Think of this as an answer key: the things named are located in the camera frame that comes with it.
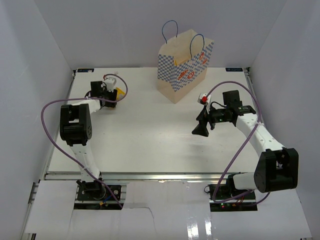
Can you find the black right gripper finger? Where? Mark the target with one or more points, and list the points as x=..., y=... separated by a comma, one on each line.
x=201, y=129
x=202, y=115

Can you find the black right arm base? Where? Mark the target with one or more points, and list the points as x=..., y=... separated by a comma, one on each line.
x=242, y=204

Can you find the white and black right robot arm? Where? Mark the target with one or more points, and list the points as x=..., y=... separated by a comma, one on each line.
x=277, y=167

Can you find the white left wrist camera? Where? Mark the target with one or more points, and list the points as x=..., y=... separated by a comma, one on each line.
x=110, y=83

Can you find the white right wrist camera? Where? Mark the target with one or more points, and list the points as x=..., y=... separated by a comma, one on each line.
x=205, y=100

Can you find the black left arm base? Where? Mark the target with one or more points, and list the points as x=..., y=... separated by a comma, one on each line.
x=95, y=192

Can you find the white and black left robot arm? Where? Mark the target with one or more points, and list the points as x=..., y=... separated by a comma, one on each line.
x=76, y=125

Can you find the yellow snack bar top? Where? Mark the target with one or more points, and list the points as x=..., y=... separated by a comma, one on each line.
x=120, y=94

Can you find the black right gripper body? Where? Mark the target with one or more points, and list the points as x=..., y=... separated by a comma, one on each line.
x=217, y=116

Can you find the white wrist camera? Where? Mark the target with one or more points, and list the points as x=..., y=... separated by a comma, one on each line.
x=205, y=100
x=110, y=83

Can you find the checkered paper bag blue handles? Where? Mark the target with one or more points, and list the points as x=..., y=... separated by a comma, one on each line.
x=174, y=82

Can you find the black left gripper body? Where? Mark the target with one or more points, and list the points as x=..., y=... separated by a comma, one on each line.
x=110, y=95

